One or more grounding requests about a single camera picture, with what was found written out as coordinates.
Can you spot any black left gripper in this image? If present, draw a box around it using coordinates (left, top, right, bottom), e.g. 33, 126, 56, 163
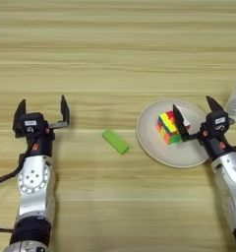
12, 94, 71, 158

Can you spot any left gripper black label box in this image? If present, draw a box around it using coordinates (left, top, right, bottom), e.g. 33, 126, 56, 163
23, 112, 46, 133

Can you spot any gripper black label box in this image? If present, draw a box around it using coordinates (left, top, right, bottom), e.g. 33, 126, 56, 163
206, 110, 230, 134
23, 112, 46, 133

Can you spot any white round plate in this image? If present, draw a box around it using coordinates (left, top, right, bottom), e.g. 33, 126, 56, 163
136, 98, 211, 169

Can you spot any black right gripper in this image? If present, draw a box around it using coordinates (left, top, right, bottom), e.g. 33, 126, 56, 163
172, 95, 236, 161

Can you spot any multicolour puzzle cube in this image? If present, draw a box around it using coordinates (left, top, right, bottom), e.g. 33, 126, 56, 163
156, 109, 192, 146

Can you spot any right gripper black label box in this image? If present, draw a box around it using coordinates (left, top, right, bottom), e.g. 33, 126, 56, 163
206, 110, 230, 134

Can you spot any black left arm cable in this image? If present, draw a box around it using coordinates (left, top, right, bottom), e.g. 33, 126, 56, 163
0, 154, 30, 234

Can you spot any green rectangular block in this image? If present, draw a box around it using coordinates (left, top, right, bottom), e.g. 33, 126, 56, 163
100, 128, 130, 156

